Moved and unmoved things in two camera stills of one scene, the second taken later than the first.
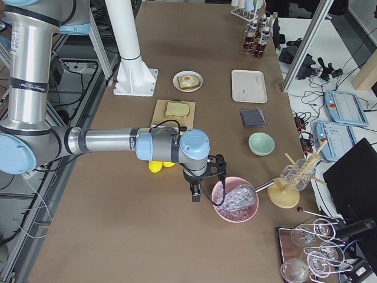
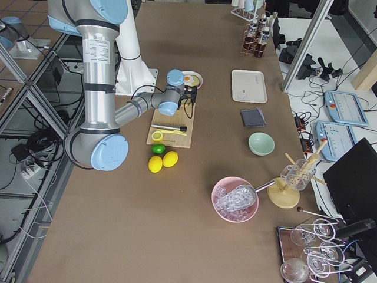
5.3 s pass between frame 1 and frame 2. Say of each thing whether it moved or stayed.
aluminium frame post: stayed
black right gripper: moved
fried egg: stayed
